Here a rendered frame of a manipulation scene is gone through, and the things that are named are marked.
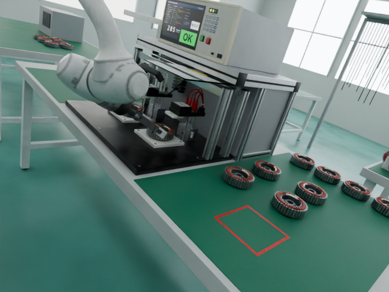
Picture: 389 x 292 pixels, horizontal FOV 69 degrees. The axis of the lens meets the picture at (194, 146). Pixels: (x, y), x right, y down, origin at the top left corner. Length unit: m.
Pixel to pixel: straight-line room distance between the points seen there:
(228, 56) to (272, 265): 0.72
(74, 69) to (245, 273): 0.68
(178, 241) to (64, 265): 1.00
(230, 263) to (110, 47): 0.60
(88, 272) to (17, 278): 0.30
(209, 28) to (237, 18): 0.13
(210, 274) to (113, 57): 0.56
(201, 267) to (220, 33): 0.81
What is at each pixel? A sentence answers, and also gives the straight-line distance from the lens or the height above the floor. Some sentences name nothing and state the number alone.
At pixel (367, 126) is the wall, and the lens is 7.36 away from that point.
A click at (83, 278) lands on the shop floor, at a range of 1.60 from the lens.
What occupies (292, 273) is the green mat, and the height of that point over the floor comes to 0.75.
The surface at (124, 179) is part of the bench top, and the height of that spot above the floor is 0.74.
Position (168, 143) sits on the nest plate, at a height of 0.78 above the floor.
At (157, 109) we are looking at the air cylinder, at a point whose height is 0.82.
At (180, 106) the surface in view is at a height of 0.92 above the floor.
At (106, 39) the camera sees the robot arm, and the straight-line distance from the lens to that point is 0.79.
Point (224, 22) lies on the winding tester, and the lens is 1.14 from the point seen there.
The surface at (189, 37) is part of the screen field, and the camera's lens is 1.26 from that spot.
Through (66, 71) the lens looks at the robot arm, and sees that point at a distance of 0.88.
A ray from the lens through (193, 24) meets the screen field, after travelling 1.26.
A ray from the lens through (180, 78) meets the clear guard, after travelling 0.91.
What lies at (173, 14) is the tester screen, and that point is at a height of 1.24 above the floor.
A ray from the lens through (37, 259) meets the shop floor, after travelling 1.69.
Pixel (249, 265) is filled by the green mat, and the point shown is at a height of 0.75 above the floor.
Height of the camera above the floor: 1.21
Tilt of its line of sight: 22 degrees down
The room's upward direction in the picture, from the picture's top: 16 degrees clockwise
